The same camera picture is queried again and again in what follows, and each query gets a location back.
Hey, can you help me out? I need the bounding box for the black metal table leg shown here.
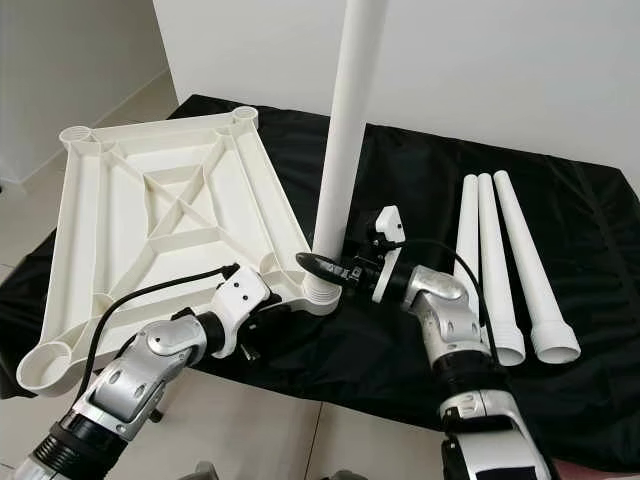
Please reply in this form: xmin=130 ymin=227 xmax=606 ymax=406
xmin=143 ymin=392 xmax=167 ymax=423

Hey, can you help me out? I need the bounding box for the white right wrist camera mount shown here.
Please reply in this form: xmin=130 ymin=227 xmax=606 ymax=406
xmin=368 ymin=205 xmax=406 ymax=303

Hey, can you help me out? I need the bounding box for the black table cloth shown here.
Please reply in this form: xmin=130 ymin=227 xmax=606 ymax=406
xmin=0 ymin=93 xmax=640 ymax=471

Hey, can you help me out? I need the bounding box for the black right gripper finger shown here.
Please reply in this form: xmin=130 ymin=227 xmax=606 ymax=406
xmin=296 ymin=252 xmax=346 ymax=284

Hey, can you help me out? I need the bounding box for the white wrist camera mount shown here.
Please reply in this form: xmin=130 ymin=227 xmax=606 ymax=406
xmin=368 ymin=205 xmax=406 ymax=303
xmin=212 ymin=262 xmax=273 ymax=346

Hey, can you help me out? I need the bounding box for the white plastic table leg tube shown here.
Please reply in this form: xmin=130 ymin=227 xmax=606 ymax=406
xmin=477 ymin=173 xmax=526 ymax=366
xmin=492 ymin=170 xmax=582 ymax=364
xmin=455 ymin=175 xmax=483 ymax=291
xmin=310 ymin=0 xmax=391 ymax=301

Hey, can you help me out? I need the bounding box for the white plastic table top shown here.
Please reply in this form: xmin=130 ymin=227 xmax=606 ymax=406
xmin=15 ymin=105 xmax=343 ymax=396

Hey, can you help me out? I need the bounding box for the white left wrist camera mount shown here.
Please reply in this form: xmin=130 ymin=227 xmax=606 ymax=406
xmin=212 ymin=262 xmax=273 ymax=346

